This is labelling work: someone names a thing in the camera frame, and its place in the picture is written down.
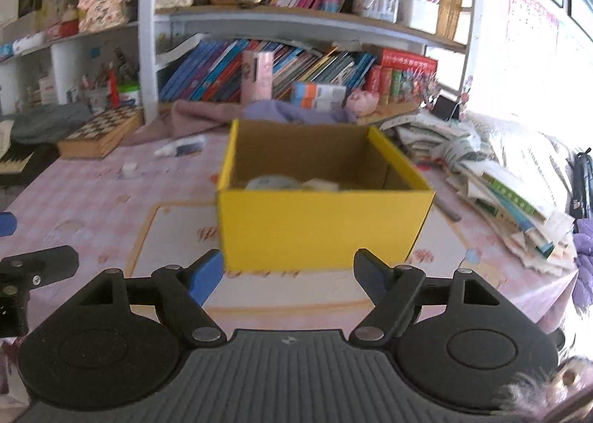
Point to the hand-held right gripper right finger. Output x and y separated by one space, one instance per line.
370 274

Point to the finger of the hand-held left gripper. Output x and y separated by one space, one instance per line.
46 265
6 224

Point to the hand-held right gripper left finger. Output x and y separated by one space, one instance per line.
208 274

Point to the yellow cardboard box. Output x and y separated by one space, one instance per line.
319 228

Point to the yellow tape roll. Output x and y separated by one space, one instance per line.
273 183

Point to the black keyboard piano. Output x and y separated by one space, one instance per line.
23 163

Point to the pink checkered tablecloth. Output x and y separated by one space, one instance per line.
92 210

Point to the grey marker pen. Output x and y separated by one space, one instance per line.
448 208

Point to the grey cloth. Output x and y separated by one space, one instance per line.
46 124

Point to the wooden chess board box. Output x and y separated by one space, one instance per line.
99 133

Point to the small spray bottle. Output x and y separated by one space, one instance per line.
178 147

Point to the pink cloth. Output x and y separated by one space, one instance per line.
190 119

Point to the pile of papers and books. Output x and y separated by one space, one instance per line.
500 186

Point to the cup of brushes and pens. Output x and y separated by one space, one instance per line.
97 96

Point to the pink pig toy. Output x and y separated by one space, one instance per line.
361 103

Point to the red pen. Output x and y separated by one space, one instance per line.
113 89

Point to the purple cloth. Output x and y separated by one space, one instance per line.
296 113

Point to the green-lid white jar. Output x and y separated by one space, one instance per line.
129 96

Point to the black phone stand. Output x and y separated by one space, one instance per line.
445 108

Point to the orange blue white boxes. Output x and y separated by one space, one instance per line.
319 96

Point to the pink phone-shaped box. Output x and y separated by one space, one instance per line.
256 78

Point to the row of leaning books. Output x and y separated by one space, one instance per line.
208 71

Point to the row of red books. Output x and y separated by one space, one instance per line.
407 71

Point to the white bookshelf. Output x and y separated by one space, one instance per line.
148 57

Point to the black bag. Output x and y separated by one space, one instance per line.
581 186

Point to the pink floral ornament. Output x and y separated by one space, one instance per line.
104 1

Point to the white storage box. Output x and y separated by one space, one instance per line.
419 15

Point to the stack of wooden-coloured notebooks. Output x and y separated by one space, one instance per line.
453 6

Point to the wall poster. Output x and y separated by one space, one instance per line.
532 20

